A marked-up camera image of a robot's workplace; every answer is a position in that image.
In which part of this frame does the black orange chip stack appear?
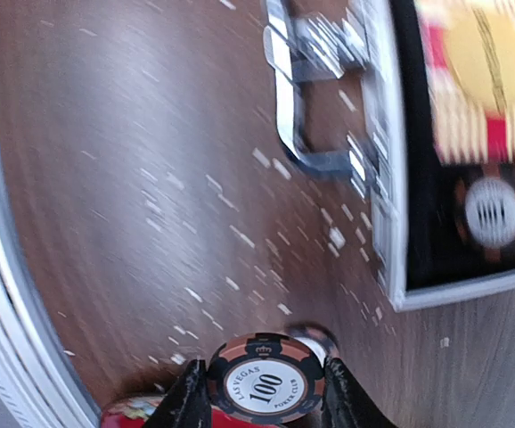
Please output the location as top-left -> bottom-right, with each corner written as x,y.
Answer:
454,164 -> 515,264

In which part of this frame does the aluminium poker case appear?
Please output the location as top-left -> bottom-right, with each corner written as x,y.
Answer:
263,0 -> 515,311

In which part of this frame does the front aluminium rail base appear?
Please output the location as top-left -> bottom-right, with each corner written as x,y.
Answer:
0,159 -> 99,427

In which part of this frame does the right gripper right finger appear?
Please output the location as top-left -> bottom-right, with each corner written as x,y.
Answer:
322,357 -> 396,428

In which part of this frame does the red floral plate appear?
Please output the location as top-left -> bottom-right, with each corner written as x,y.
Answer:
99,391 -> 282,428

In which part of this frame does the yellow big blind button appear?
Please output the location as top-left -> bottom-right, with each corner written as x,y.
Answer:
443,5 -> 515,117

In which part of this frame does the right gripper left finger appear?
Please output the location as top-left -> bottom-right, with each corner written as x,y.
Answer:
143,359 -> 212,428

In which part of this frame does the black orange poker chip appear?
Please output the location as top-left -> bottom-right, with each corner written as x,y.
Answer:
207,333 -> 325,425

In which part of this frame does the red playing card box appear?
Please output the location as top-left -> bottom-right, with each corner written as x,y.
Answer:
415,1 -> 515,165

